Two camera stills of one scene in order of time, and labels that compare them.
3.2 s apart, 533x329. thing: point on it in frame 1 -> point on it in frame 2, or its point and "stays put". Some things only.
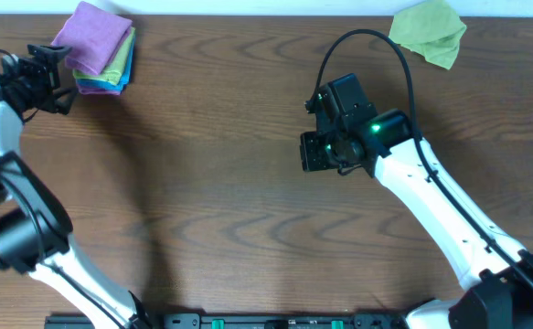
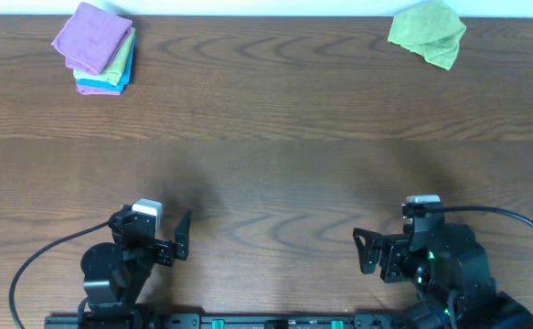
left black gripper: [42, 78] -> [166, 249]
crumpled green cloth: [431, 28] stays put
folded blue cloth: [105, 84] stays put
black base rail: [251, 321] stays put
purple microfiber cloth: [94, 36] stays put
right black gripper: [314, 151] -> [389, 255]
